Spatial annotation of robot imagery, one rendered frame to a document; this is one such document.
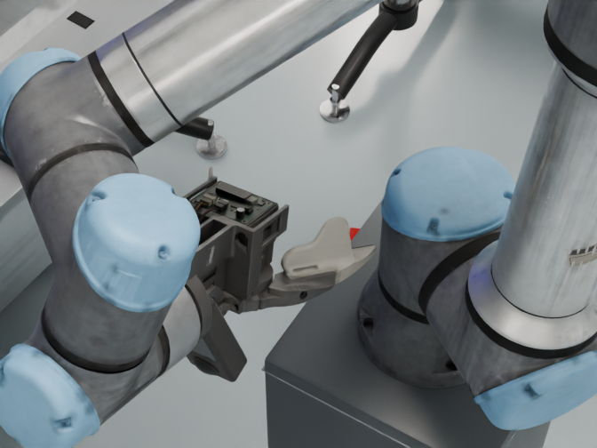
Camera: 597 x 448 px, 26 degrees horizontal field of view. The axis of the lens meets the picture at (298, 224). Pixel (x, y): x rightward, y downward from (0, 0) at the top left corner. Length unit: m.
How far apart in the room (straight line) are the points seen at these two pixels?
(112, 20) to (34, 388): 0.74
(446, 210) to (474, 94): 1.53
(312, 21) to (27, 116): 0.20
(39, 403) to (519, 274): 0.39
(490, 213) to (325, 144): 1.43
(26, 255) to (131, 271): 1.44
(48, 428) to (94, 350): 0.06
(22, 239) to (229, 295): 1.20
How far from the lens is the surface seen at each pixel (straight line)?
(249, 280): 0.98
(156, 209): 0.79
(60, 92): 0.87
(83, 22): 1.51
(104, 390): 0.85
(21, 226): 2.15
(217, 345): 1.01
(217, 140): 2.53
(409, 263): 1.15
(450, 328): 1.12
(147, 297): 0.79
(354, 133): 2.55
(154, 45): 0.86
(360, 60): 2.55
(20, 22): 1.47
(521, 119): 2.61
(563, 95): 0.89
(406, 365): 1.27
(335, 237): 1.03
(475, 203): 1.13
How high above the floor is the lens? 1.90
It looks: 52 degrees down
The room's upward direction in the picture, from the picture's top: straight up
